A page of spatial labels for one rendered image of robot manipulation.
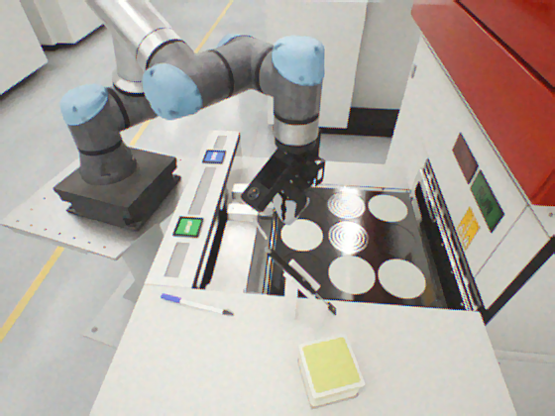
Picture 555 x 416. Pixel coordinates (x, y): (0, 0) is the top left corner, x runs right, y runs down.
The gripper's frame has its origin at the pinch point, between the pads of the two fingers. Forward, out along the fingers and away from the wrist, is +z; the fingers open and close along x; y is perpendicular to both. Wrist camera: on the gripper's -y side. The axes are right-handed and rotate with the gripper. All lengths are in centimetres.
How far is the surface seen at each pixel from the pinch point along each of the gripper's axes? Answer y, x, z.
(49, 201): -30, 69, 18
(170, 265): -21.7, 11.3, 4.4
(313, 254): 4.0, -5.5, 9.9
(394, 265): 13.6, -20.9, 9.9
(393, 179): 50, -3, 18
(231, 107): 142, 190, 100
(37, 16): 88, 452, 62
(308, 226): 9.8, 0.7, 9.9
